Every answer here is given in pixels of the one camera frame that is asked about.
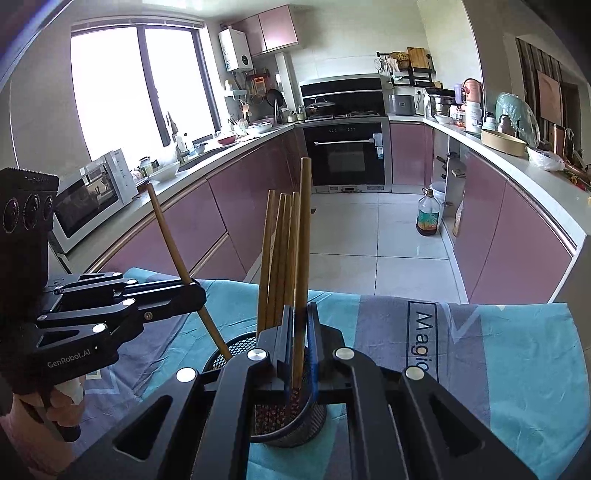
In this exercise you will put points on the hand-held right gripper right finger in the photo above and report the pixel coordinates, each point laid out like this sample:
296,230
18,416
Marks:
314,355

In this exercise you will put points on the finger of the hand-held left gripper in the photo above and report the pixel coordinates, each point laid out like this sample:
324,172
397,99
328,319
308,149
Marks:
184,290
184,307

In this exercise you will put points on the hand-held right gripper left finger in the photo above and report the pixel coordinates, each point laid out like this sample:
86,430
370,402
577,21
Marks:
277,364

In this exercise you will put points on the red-tipped wooden chopstick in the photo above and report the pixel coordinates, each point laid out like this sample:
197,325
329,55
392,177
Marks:
302,254
171,240

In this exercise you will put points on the black mesh utensil holder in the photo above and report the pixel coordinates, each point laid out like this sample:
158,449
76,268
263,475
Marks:
295,429

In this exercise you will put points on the bunch of wooden chopsticks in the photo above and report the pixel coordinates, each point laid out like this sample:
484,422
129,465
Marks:
268,277

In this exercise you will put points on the person's left hand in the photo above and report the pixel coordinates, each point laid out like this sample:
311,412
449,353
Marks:
23,434

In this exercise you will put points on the white microwave oven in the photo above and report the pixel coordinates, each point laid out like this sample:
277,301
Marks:
92,198

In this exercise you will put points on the pink base cabinets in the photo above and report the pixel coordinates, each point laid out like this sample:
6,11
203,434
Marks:
508,230
231,198

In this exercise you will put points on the large white bowl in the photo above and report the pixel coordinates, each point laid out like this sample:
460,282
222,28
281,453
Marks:
164,171

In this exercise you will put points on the glass jar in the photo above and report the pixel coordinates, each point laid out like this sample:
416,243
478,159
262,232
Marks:
147,166

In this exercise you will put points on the pink bowl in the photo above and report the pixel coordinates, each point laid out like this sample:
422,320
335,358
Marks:
226,139

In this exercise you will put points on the steel kitchen faucet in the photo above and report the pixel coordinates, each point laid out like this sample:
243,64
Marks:
171,127

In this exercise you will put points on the cooking oil bottle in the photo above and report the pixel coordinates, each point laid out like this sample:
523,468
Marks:
426,217

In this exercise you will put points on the white bowl with food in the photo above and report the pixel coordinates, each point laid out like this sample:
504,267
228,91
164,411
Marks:
260,127

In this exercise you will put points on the teal and grey printed tablecloth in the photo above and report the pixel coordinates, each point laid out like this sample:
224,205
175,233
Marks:
508,392

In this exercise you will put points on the large kitchen window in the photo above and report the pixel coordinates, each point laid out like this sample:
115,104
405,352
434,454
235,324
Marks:
115,83

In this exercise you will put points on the black built-in oven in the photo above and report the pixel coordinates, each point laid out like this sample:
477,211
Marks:
346,157

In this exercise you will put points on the black frying pan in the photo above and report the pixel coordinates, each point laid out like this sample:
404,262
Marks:
274,97

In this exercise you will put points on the pot with glass lid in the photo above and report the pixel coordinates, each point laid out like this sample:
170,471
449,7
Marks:
319,107

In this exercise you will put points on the black range hood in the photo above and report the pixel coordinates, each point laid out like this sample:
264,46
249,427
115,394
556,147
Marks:
341,90

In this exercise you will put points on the stainless steel pot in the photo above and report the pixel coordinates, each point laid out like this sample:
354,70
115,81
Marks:
441,105

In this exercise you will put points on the round beige container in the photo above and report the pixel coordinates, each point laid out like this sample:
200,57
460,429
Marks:
503,143

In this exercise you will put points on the white canister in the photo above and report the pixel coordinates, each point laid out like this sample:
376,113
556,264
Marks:
473,116

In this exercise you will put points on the white plastic bag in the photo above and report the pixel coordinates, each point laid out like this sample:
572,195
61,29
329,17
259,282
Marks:
545,160

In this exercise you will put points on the pink kettle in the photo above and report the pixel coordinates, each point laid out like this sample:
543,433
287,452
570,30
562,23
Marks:
473,90

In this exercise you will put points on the wooden cutting board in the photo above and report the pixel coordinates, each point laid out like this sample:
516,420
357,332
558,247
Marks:
417,57

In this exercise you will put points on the white wall water heater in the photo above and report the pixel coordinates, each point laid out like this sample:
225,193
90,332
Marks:
235,50

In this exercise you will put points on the pink wall cabinet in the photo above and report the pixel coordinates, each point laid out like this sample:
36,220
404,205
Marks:
272,30

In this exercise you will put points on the black wall rack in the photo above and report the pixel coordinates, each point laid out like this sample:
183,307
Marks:
418,78

